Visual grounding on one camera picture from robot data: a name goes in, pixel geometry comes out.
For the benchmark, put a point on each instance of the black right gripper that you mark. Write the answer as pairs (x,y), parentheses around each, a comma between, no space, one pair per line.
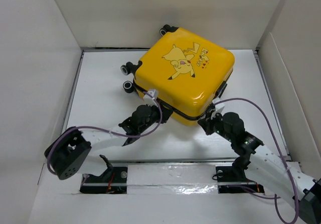
(205,123)

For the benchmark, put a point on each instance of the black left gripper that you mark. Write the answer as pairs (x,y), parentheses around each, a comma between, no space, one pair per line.
(165,113)

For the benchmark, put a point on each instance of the yellow hard-shell suitcase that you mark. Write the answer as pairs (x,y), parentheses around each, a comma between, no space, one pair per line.
(188,72)

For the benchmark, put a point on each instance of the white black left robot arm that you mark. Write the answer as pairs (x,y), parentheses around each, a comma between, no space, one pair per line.
(70,153)

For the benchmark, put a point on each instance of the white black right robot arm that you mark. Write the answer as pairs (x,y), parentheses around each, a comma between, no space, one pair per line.
(259,164)

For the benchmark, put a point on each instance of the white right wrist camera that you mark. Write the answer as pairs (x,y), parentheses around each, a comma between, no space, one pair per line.
(216,106)

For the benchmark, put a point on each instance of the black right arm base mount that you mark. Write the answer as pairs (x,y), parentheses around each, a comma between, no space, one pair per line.
(231,179)

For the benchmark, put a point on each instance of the aluminium mounting rail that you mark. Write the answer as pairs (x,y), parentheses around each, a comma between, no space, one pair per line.
(170,173)

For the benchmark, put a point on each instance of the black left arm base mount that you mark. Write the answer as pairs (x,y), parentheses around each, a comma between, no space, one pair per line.
(112,181)

